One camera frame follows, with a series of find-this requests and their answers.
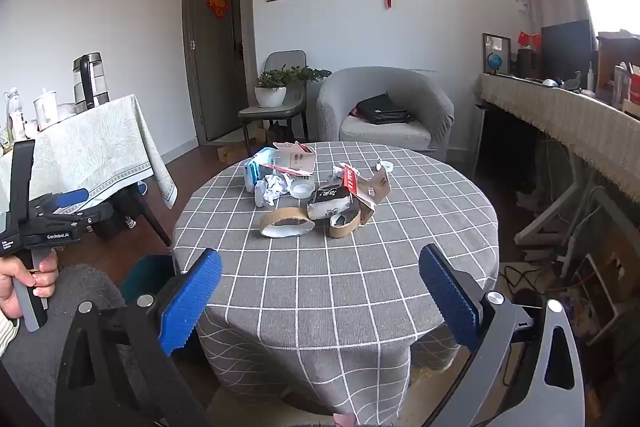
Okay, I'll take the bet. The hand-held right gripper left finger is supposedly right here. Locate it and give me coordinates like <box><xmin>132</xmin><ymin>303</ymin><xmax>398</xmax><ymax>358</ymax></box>
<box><xmin>55</xmin><ymin>248</ymin><xmax>223</xmax><ymax>427</ymax></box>

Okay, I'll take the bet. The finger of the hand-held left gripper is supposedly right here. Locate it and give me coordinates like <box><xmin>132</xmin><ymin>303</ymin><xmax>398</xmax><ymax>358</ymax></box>
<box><xmin>47</xmin><ymin>202</ymin><xmax>115</xmax><ymax>229</ymax></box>
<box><xmin>42</xmin><ymin>188</ymin><xmax>90</xmax><ymax>212</ymax></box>

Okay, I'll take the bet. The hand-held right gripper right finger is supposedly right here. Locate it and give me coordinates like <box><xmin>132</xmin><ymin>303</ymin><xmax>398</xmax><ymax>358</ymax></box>
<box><xmin>418</xmin><ymin>244</ymin><xmax>593</xmax><ymax>427</ymax></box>

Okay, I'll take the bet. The teal trash bin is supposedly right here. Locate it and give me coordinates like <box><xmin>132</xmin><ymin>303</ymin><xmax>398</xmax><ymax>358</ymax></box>
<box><xmin>120</xmin><ymin>254</ymin><xmax>177</xmax><ymax>304</ymax></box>

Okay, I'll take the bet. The cardboard ring white inside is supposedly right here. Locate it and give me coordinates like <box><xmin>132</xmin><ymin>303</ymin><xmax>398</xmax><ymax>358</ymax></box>
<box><xmin>259</xmin><ymin>206</ymin><xmax>317</xmax><ymax>239</ymax></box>

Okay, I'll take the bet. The person's left hand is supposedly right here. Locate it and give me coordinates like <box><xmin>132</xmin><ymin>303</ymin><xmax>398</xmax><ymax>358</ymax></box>
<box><xmin>0</xmin><ymin>251</ymin><xmax>60</xmax><ymax>321</ymax></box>

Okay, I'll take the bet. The black storage box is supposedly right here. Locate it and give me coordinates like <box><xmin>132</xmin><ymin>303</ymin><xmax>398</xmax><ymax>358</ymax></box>
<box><xmin>92</xmin><ymin>197</ymin><xmax>132</xmax><ymax>242</ymax></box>

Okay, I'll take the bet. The white patterned tablecloth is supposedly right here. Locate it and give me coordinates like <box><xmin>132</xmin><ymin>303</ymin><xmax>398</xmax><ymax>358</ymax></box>
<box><xmin>0</xmin><ymin>94</ymin><xmax>178</xmax><ymax>219</ymax></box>

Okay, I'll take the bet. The black table leg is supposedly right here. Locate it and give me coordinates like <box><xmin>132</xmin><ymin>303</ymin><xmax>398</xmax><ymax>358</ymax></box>
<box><xmin>132</xmin><ymin>186</ymin><xmax>174</xmax><ymax>249</ymax></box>

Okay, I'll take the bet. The clear bottle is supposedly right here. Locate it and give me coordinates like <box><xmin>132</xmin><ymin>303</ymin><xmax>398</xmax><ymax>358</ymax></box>
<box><xmin>5</xmin><ymin>88</ymin><xmax>26</xmax><ymax>142</ymax></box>

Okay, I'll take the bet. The white pitcher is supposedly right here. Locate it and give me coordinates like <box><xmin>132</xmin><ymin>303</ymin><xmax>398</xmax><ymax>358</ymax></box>
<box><xmin>33</xmin><ymin>89</ymin><xmax>60</xmax><ymax>131</ymax></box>

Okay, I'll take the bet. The electric kettle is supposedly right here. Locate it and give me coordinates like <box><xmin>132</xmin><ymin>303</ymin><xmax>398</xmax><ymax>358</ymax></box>
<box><xmin>73</xmin><ymin>52</ymin><xmax>104</xmax><ymax>114</ymax></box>

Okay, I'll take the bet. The brown cardboard piece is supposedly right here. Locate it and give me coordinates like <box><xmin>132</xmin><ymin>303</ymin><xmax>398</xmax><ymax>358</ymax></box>
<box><xmin>357</xmin><ymin>167</ymin><xmax>392</xmax><ymax>208</ymax></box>

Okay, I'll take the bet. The crumpled white paper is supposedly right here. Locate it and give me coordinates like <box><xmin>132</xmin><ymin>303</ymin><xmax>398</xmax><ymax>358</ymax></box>
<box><xmin>254</xmin><ymin>173</ymin><xmax>293</xmax><ymax>208</ymax></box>

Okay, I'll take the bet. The blue and white packet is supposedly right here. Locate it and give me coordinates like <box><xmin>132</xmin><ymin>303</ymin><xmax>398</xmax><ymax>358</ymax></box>
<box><xmin>243</xmin><ymin>147</ymin><xmax>277</xmax><ymax>194</ymax></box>

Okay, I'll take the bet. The flat cardboard box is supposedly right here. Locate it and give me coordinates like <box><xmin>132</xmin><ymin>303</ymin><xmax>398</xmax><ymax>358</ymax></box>
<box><xmin>217</xmin><ymin>142</ymin><xmax>249</xmax><ymax>165</ymax></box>

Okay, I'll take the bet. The black and white packet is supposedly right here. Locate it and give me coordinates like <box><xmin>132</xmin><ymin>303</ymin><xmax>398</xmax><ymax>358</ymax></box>
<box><xmin>306</xmin><ymin>183</ymin><xmax>355</xmax><ymax>220</ymax></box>

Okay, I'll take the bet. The red and white carton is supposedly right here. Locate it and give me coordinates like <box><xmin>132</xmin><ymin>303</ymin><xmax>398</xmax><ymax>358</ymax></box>
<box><xmin>333</xmin><ymin>162</ymin><xmax>362</xmax><ymax>196</ymax></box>

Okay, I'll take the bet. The grey fuzzy cushion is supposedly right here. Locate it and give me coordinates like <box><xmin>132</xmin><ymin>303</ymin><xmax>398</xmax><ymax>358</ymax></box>
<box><xmin>0</xmin><ymin>264</ymin><xmax>132</xmax><ymax>410</ymax></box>

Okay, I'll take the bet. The open cardboard box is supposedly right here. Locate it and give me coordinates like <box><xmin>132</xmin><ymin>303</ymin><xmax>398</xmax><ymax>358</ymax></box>
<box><xmin>272</xmin><ymin>141</ymin><xmax>318</xmax><ymax>175</ymax></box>

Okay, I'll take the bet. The grey door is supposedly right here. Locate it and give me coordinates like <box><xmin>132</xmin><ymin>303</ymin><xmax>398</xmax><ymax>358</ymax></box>
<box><xmin>189</xmin><ymin>0</ymin><xmax>251</xmax><ymax>142</ymax></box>

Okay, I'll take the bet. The black bag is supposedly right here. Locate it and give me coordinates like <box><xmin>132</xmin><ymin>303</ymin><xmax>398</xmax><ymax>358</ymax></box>
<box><xmin>354</xmin><ymin>93</ymin><xmax>413</xmax><ymax>126</ymax></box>

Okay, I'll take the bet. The potted plant white pot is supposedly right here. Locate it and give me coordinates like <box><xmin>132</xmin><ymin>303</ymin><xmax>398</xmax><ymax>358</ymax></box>
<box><xmin>255</xmin><ymin>64</ymin><xmax>332</xmax><ymax>108</ymax></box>

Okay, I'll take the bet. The beige fringed desk cloth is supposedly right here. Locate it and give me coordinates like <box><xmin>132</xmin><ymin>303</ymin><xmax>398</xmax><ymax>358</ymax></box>
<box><xmin>479</xmin><ymin>73</ymin><xmax>640</xmax><ymax>208</ymax></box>

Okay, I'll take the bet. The grey armchair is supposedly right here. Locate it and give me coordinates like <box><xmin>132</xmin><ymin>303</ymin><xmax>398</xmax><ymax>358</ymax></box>
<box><xmin>316</xmin><ymin>67</ymin><xmax>455</xmax><ymax>162</ymax></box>

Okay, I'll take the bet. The grey dining chair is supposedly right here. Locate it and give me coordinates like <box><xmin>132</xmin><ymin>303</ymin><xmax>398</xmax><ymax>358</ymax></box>
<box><xmin>238</xmin><ymin>50</ymin><xmax>309</xmax><ymax>158</ymax></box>

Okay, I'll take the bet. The black monitor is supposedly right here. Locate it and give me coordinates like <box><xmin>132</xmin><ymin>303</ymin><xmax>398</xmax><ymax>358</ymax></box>
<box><xmin>541</xmin><ymin>20</ymin><xmax>598</xmax><ymax>82</ymax></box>

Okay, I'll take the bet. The large brown cardboard box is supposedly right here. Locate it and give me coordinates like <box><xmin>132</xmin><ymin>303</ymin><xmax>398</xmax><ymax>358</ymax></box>
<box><xmin>597</xmin><ymin>32</ymin><xmax>640</xmax><ymax>104</ymax></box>

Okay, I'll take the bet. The plain brown cardboard ring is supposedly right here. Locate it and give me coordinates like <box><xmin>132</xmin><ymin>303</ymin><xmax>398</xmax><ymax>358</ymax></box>
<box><xmin>327</xmin><ymin>202</ymin><xmax>375</xmax><ymax>239</ymax></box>

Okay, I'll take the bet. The white desk frame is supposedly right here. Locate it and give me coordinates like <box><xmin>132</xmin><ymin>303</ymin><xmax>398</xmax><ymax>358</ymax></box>
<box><xmin>515</xmin><ymin>167</ymin><xmax>617</xmax><ymax>258</ymax></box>

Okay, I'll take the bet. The dark picture frame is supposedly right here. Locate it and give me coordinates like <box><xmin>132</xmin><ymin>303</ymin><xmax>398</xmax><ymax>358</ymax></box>
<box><xmin>482</xmin><ymin>33</ymin><xmax>512</xmax><ymax>76</ymax></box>

